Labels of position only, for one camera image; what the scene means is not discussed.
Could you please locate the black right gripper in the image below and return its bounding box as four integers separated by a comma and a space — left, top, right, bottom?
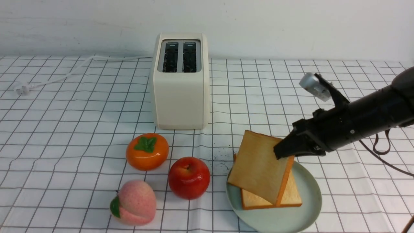
273, 108, 359, 160

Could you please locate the toast slice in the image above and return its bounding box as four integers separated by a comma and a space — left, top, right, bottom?
240, 171, 302, 210
227, 130, 295, 205

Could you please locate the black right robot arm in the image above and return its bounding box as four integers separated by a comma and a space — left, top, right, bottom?
274, 68, 414, 159

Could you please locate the light green plate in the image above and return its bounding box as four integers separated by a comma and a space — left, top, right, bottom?
226, 161, 322, 233

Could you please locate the red apple toy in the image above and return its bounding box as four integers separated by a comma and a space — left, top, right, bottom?
168, 157, 211, 200

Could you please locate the white two-slot toaster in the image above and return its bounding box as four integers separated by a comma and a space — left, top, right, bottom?
149, 32, 211, 130

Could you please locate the orange persimmon toy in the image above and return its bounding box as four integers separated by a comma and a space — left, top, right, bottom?
125, 133, 169, 171

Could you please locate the pink peach toy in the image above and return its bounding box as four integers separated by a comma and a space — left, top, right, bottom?
109, 180, 157, 226

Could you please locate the white grid tablecloth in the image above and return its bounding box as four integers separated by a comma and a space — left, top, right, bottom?
0, 56, 413, 233

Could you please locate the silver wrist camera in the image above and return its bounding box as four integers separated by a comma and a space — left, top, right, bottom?
299, 72, 331, 102

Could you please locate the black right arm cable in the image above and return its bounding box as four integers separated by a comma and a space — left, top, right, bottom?
357, 129, 414, 233

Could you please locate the white toaster power cord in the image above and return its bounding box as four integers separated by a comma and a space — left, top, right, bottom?
13, 56, 156, 96

